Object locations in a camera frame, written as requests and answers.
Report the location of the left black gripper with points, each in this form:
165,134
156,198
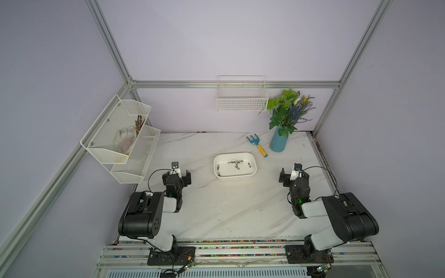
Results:
187,179

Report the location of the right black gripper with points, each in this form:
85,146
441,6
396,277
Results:
285,177

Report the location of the white rectangular storage box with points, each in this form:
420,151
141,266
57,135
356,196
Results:
228,172

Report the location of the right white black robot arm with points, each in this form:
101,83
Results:
349,219

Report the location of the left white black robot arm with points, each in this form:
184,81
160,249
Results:
142,216

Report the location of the teal vase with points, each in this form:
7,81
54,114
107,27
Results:
279,140

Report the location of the blue yellow garden fork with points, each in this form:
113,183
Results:
255,140

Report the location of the lower white mesh shelf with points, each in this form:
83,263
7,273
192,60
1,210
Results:
135,169

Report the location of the white mesh shelf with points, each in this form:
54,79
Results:
99,140
135,169

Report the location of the artificial green plant bouquet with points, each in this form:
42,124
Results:
288,110

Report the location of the brown dried twigs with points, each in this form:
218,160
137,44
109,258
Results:
139,124

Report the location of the clear plastic bag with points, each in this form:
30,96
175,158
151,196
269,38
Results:
124,140

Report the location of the upper white mesh shelf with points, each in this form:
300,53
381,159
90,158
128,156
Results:
99,140

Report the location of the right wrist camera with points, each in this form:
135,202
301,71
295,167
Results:
297,172

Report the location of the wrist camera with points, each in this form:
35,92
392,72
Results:
297,172
175,167

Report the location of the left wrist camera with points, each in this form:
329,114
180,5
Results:
175,167

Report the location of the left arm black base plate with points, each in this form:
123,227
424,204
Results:
177,256

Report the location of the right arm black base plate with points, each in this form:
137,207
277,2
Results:
301,254

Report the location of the aluminium frame rail base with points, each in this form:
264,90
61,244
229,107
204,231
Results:
247,258

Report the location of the white wire wall basket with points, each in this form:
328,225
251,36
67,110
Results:
246,93

